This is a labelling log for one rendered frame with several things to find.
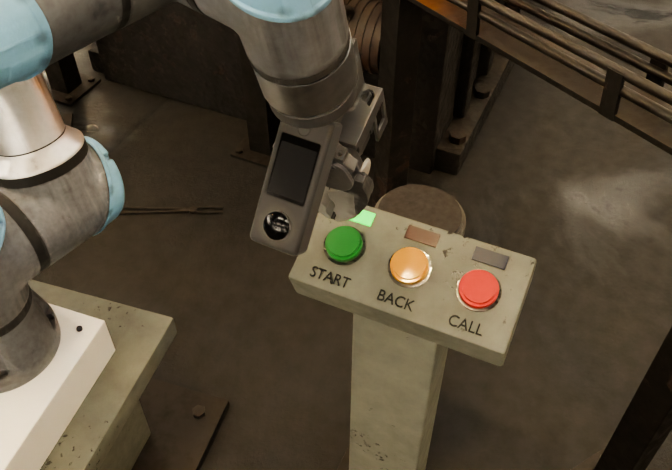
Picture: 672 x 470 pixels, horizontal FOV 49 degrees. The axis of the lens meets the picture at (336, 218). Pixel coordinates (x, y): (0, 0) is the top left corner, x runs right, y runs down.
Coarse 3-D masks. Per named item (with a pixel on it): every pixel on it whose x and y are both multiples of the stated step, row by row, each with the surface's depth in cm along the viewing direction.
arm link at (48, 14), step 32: (0, 0) 40; (32, 0) 41; (64, 0) 42; (96, 0) 44; (128, 0) 46; (0, 32) 40; (32, 32) 41; (64, 32) 43; (96, 32) 45; (0, 64) 41; (32, 64) 43
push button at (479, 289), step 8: (472, 272) 75; (480, 272) 75; (488, 272) 75; (464, 280) 74; (472, 280) 74; (480, 280) 74; (488, 280) 74; (496, 280) 74; (464, 288) 74; (472, 288) 74; (480, 288) 74; (488, 288) 74; (496, 288) 74; (464, 296) 74; (472, 296) 74; (480, 296) 74; (488, 296) 73; (496, 296) 74; (472, 304) 74; (480, 304) 73; (488, 304) 73
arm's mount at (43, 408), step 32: (64, 320) 100; (96, 320) 101; (64, 352) 97; (96, 352) 100; (32, 384) 93; (64, 384) 94; (0, 416) 90; (32, 416) 90; (64, 416) 96; (0, 448) 87; (32, 448) 90
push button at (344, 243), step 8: (336, 232) 79; (344, 232) 79; (352, 232) 79; (328, 240) 79; (336, 240) 79; (344, 240) 78; (352, 240) 78; (360, 240) 78; (328, 248) 79; (336, 248) 78; (344, 248) 78; (352, 248) 78; (360, 248) 78; (336, 256) 78; (344, 256) 78; (352, 256) 78
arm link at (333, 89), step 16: (352, 48) 52; (352, 64) 53; (320, 80) 51; (336, 80) 52; (352, 80) 54; (272, 96) 53; (288, 96) 52; (304, 96) 52; (320, 96) 52; (336, 96) 53; (288, 112) 54; (304, 112) 54; (320, 112) 54
